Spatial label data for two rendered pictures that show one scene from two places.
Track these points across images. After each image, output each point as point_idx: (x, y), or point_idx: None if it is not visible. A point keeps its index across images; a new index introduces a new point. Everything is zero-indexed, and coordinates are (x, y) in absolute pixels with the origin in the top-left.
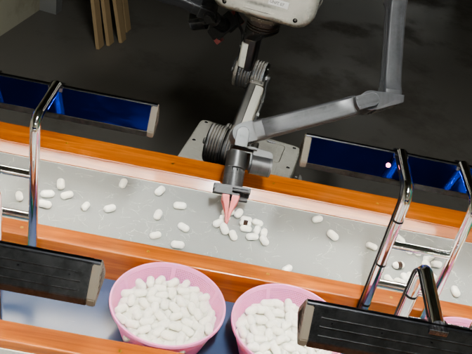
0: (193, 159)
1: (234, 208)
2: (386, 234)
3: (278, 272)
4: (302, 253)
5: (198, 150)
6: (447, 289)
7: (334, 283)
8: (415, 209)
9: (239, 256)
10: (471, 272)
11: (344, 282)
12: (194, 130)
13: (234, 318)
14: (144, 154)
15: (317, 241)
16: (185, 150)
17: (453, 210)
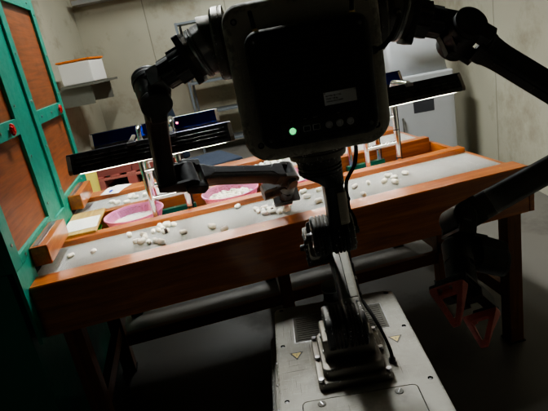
0: (401, 351)
1: (285, 215)
2: (181, 157)
3: (240, 199)
4: (230, 216)
5: (408, 364)
6: (134, 236)
7: (208, 206)
8: (141, 256)
9: (267, 202)
10: (109, 250)
11: (202, 209)
12: (447, 395)
13: (256, 185)
14: (369, 201)
15: (222, 223)
16: (422, 355)
17: (103, 269)
